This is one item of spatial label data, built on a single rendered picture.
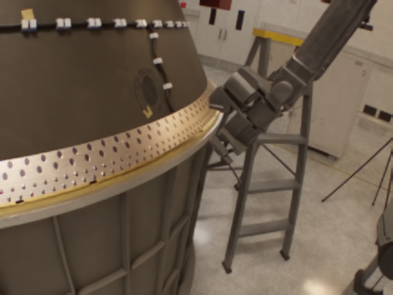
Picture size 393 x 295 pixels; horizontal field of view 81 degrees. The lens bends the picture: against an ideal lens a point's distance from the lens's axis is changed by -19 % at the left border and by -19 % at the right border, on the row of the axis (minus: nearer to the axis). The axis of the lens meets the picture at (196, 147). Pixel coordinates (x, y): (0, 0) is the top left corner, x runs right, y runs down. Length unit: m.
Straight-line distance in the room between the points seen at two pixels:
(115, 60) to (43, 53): 0.19
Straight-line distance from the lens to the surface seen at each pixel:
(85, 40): 0.69
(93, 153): 0.63
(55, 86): 0.63
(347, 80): 3.84
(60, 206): 0.58
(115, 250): 0.85
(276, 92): 0.53
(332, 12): 0.54
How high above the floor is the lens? 1.53
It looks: 27 degrees down
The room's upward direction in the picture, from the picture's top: 10 degrees clockwise
